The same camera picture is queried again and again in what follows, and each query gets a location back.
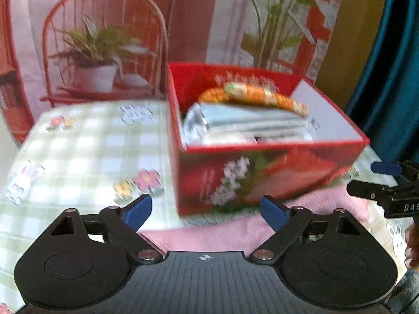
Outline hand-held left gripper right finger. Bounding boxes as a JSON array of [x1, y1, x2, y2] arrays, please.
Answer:
[[249, 195, 361, 264]]

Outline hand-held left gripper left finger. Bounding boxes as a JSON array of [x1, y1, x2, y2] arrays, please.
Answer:
[[51, 194, 163, 264]]

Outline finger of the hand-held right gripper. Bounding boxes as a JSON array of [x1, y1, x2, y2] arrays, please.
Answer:
[[371, 160, 419, 182], [347, 180, 419, 218]]

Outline pink cloth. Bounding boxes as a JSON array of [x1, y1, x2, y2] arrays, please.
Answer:
[[139, 186, 393, 260]]

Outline red cardboard box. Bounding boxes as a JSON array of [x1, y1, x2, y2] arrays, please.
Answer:
[[165, 61, 371, 217]]

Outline silver foil packets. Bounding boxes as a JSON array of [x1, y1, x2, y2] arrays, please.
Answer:
[[181, 102, 315, 147]]

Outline orange snack packet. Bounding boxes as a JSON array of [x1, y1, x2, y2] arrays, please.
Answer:
[[198, 82, 310, 116]]

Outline person's right hand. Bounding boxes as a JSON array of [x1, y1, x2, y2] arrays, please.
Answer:
[[404, 223, 419, 270]]

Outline checked bunny print tablecloth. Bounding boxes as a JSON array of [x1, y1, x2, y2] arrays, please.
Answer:
[[0, 100, 419, 314]]

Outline blue curtain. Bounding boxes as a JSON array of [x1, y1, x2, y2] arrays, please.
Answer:
[[344, 0, 419, 168]]

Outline printed room scene wall cloth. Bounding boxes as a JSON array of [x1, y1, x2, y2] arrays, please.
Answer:
[[0, 0, 348, 146]]

